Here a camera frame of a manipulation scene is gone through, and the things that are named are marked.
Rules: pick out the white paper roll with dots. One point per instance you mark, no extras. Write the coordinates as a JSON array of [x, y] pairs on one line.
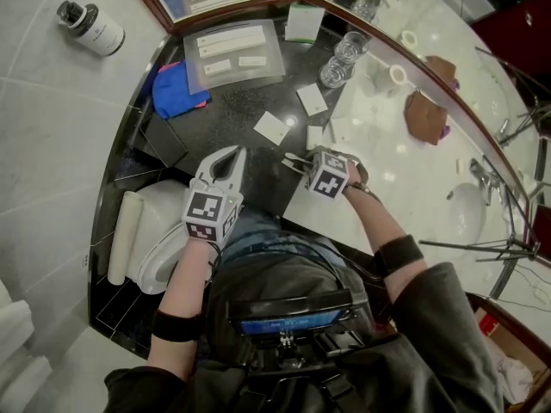
[[125, 239]]

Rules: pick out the black chest-mounted device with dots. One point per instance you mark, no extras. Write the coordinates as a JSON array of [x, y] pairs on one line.
[[292, 314]]

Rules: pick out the cardboard box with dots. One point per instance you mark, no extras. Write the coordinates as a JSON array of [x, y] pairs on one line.
[[516, 331]]

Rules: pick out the chrome faucet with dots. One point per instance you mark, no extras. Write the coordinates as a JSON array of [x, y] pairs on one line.
[[484, 178]]

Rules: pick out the wooden mirror frame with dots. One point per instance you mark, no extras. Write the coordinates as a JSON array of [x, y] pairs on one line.
[[165, 13]]

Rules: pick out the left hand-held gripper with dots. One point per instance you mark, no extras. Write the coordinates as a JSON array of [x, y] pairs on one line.
[[206, 213]]

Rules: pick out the clear plastic tray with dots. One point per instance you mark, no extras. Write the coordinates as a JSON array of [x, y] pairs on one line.
[[267, 73]]

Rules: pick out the white box with green edge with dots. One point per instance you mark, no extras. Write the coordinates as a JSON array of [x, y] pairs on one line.
[[303, 20]]

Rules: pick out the white sink basin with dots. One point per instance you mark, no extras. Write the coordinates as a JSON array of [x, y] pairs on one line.
[[467, 211]]

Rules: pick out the long white box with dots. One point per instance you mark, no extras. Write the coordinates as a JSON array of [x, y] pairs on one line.
[[232, 35], [232, 47]]

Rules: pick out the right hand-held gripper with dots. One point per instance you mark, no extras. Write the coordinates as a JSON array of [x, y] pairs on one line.
[[328, 178]]

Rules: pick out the black armband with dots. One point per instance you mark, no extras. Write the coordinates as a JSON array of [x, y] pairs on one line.
[[398, 254], [174, 326]]

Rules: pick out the short white box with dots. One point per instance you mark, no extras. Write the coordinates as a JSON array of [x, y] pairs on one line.
[[217, 67], [252, 61]]

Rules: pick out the small purple item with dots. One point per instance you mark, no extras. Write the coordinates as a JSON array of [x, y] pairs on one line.
[[445, 132]]

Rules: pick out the black tripod stand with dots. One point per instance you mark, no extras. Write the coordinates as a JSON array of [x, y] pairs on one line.
[[508, 244]]

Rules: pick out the person's blue jeans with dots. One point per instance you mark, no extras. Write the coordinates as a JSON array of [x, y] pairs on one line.
[[258, 226]]

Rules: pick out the white tape roll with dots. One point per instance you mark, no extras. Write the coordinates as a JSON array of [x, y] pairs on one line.
[[398, 75]]

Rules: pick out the black right armband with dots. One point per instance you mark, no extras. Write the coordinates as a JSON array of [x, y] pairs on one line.
[[398, 254]]

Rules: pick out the white folded towel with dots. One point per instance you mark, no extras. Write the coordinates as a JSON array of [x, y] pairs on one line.
[[23, 383], [13, 321]]

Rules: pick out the clear glass cup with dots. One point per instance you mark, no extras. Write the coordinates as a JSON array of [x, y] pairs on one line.
[[351, 49], [333, 72]]

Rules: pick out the dark wrist band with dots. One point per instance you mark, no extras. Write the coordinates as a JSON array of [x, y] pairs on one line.
[[365, 186]]

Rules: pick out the black left armband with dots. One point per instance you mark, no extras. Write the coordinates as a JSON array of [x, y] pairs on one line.
[[174, 326]]

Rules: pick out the person's right forearm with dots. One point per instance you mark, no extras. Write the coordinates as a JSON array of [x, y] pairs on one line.
[[374, 222]]

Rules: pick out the black rectangular box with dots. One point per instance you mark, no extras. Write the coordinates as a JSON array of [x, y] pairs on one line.
[[165, 143]]

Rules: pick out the white toilet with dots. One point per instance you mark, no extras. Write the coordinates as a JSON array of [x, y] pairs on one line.
[[161, 213]]

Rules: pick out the person's left forearm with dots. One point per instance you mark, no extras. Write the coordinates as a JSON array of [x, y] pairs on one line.
[[185, 282]]

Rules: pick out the small white box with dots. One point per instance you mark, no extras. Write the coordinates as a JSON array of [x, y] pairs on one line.
[[314, 137]]

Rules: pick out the blue cloth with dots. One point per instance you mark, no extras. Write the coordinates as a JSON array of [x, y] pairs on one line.
[[174, 93]]

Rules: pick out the person's grey jacket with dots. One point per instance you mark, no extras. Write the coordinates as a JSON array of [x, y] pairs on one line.
[[430, 351]]

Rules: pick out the white bottle with black cap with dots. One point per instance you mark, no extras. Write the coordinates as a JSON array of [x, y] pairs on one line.
[[97, 28]]

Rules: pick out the brown cloth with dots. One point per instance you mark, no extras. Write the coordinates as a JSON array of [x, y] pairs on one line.
[[426, 116]]

